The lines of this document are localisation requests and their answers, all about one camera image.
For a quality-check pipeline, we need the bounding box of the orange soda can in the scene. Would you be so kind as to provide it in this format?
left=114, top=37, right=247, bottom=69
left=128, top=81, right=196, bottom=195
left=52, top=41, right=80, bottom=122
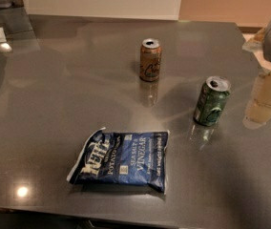
left=139, top=38, right=162, bottom=82

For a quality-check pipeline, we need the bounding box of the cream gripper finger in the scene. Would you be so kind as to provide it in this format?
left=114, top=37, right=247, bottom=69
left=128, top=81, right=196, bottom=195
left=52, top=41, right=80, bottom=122
left=242, top=71, right=271, bottom=130
left=242, top=28, right=266, bottom=52

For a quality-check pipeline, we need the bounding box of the blue potato chip bag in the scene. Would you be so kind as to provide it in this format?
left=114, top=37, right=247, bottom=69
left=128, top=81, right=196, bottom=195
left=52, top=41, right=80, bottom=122
left=67, top=129, right=169, bottom=193

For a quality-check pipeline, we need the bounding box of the green soda can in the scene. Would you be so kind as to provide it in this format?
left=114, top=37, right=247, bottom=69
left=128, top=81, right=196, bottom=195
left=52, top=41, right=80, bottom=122
left=194, top=76, right=231, bottom=127

